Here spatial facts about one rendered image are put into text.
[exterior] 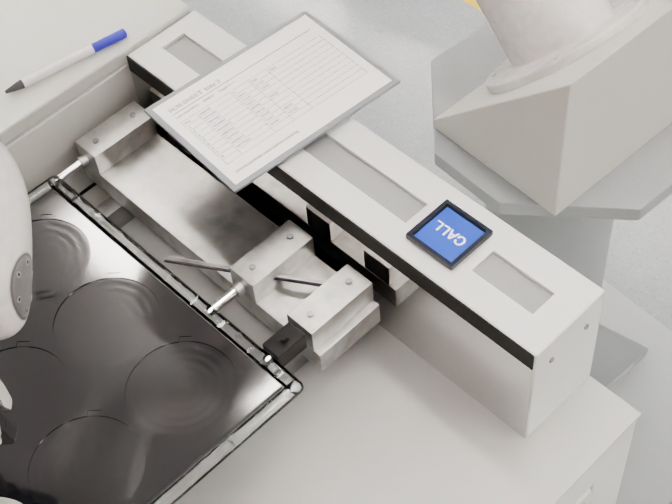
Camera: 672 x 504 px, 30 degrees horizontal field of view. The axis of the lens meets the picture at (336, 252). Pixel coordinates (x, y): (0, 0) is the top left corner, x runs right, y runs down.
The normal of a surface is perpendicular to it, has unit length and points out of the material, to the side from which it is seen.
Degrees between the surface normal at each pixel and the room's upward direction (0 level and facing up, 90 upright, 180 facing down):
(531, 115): 90
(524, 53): 84
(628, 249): 0
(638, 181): 0
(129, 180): 0
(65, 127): 90
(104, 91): 90
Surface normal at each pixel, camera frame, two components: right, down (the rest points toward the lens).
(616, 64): 0.66, 0.56
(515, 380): -0.71, 0.58
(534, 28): -0.40, 0.45
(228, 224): -0.07, -0.61
